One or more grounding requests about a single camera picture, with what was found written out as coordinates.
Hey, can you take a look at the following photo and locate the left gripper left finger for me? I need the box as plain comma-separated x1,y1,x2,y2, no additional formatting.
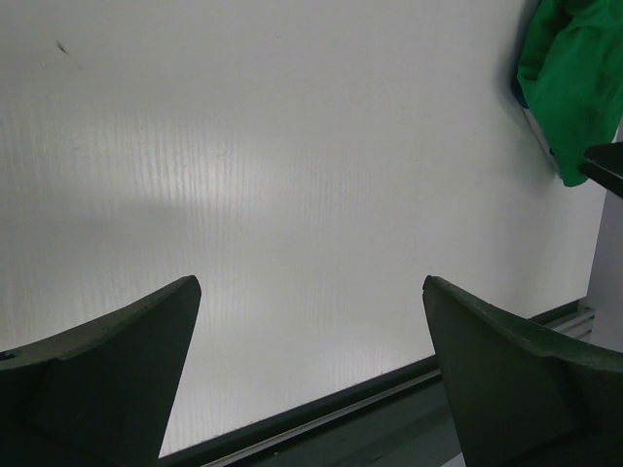
1,275,201,466

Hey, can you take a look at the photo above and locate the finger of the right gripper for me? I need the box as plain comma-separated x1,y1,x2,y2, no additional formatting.
579,142,623,198

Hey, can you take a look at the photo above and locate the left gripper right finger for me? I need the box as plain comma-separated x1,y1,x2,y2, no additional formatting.
422,276,622,466

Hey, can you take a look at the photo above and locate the green t shirt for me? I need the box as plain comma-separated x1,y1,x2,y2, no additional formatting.
517,1,622,188

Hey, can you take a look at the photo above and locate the aluminium extrusion rail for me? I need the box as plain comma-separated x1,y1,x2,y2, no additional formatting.
531,301,596,342

